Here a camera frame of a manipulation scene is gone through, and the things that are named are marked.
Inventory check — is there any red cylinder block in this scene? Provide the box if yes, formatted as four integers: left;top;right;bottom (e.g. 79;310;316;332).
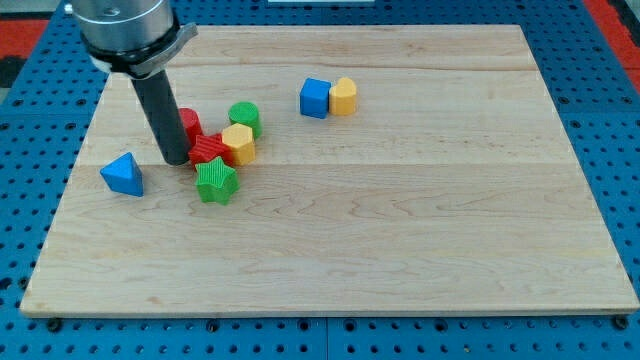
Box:
179;107;203;146

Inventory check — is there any yellow rounded block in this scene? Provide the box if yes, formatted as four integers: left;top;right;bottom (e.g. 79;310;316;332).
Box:
329;77;358;116

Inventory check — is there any yellow hexagon block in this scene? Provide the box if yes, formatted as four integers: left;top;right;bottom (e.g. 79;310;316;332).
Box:
222;123;256;166

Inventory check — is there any wooden board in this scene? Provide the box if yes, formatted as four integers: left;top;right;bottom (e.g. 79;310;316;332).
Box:
21;25;639;318

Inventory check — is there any blue cube block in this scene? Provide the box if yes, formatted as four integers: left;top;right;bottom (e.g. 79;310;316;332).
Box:
299;78;331;119

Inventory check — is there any green cylinder block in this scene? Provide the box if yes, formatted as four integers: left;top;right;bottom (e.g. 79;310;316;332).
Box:
228;101;262;139

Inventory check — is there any red ribbed block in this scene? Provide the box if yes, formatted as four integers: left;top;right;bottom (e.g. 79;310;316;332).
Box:
188;133;235;167

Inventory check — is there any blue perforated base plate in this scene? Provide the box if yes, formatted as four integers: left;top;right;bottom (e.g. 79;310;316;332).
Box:
1;1;639;359

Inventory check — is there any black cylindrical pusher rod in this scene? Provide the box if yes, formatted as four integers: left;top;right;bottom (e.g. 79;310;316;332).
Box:
132;70;191;166

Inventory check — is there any green star block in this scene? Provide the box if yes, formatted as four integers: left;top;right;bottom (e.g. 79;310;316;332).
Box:
195;157;239;205

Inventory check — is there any blue triangle block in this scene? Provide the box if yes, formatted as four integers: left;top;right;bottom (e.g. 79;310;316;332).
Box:
99;152;144;197

